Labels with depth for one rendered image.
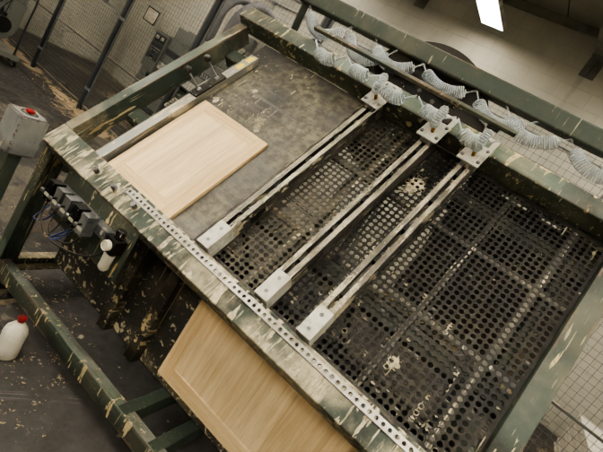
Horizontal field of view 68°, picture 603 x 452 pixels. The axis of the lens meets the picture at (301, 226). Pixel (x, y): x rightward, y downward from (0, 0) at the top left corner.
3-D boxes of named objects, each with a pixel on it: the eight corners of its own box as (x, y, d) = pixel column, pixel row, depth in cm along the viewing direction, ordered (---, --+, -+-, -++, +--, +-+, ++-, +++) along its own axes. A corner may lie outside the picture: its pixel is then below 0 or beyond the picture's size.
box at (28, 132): (-9, 140, 185) (8, 101, 181) (20, 146, 196) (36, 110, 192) (4, 154, 180) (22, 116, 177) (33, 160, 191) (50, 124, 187)
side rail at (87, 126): (74, 140, 214) (64, 123, 205) (242, 39, 259) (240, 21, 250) (81, 145, 212) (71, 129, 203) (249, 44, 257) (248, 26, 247)
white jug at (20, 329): (-14, 348, 189) (5, 311, 184) (10, 343, 197) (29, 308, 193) (-3, 363, 185) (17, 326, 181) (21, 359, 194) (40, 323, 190)
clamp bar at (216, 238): (196, 246, 174) (183, 210, 154) (381, 97, 222) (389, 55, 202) (214, 261, 170) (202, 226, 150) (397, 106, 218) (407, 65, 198)
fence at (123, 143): (99, 157, 200) (95, 152, 196) (252, 61, 238) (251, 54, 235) (105, 163, 198) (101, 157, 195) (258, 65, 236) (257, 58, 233)
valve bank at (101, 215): (16, 210, 184) (40, 160, 179) (48, 212, 197) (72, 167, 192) (82, 284, 165) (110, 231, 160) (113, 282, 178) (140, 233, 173)
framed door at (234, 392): (161, 369, 199) (157, 371, 197) (221, 272, 187) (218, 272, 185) (309, 538, 164) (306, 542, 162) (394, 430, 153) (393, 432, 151)
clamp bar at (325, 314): (292, 332, 154) (290, 304, 134) (472, 148, 202) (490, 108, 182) (313, 352, 150) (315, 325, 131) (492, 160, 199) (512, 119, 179)
